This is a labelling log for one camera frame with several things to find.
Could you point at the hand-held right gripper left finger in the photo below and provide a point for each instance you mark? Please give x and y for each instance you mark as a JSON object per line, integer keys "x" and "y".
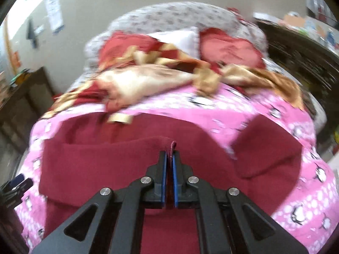
{"x": 163, "y": 185}

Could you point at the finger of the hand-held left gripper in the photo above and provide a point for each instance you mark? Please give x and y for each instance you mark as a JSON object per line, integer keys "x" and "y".
{"x": 22, "y": 182}

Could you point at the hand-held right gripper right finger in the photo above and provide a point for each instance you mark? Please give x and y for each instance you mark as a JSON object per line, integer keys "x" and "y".
{"x": 175, "y": 185}

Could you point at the dark red garment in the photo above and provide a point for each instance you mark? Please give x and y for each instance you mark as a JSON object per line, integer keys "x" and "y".
{"x": 106, "y": 164}

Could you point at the pink penguin print blanket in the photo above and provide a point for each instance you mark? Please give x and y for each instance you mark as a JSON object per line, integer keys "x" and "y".
{"x": 206, "y": 111}

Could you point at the dark wooden side table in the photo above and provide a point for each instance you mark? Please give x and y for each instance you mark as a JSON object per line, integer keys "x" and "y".
{"x": 34, "y": 92}

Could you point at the green and yellow toy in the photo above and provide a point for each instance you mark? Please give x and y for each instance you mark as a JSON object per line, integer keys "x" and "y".
{"x": 21, "y": 76}

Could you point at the red and gold blanket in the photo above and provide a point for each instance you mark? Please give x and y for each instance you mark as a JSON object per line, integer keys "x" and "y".
{"x": 137, "y": 79}

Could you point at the white pillow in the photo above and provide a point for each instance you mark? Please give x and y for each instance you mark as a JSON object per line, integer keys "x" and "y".
{"x": 182, "y": 41}

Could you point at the red pillow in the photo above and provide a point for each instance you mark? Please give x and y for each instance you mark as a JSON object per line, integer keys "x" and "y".
{"x": 227, "y": 49}

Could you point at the dark wooden cabinet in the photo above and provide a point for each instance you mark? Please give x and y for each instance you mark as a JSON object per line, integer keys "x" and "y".
{"x": 304, "y": 58}

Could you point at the red patterned cloth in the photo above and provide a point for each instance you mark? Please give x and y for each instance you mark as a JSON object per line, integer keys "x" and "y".
{"x": 237, "y": 14}

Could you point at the clutter of colourful packages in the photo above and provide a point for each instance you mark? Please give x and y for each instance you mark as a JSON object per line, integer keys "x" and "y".
{"x": 304, "y": 25}

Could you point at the orange wall sign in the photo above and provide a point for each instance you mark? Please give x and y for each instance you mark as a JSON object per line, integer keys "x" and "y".
{"x": 17, "y": 59}

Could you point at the dark wall hanging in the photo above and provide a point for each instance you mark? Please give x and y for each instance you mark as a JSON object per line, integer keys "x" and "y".
{"x": 32, "y": 33}

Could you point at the white wall notice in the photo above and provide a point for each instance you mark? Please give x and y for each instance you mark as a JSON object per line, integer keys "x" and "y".
{"x": 55, "y": 13}

